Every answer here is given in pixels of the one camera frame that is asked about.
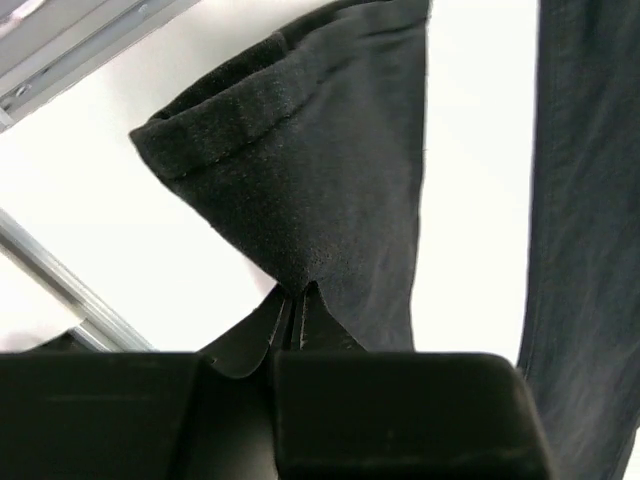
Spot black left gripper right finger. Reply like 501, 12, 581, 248
272, 285, 555, 479

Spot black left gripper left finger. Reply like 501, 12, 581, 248
1, 289, 291, 479

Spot black trousers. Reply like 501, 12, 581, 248
130, 1, 639, 479

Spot aluminium front rail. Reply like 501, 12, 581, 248
1, 211, 154, 352

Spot aluminium rail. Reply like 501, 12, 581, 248
1, 211, 154, 352
1, 0, 193, 131

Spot aluminium left side rail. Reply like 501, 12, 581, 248
1, 0, 193, 131

